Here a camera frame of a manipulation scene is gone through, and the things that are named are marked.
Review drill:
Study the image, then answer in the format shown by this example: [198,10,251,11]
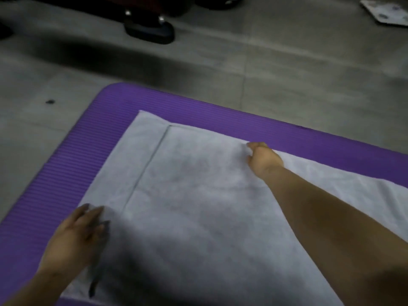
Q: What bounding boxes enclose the person's left hand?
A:
[38,203,111,278]

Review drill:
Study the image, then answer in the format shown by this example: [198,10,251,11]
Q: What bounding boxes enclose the person's right hand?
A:
[246,142,284,181]

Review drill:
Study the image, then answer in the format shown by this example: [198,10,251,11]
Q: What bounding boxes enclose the light grey towel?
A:
[60,110,408,306]

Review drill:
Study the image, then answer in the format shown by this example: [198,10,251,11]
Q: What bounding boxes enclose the person's right forearm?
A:
[263,164,408,306]

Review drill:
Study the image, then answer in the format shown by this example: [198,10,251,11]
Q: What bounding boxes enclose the purple yoga mat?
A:
[0,82,408,306]

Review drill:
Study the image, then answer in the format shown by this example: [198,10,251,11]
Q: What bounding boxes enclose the black medicine ball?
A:
[195,0,246,11]

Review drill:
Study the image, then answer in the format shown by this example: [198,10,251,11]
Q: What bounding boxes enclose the white bathroom scale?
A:
[360,0,408,28]

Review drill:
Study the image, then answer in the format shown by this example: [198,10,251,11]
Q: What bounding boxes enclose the red padded gym roller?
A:
[31,0,195,18]

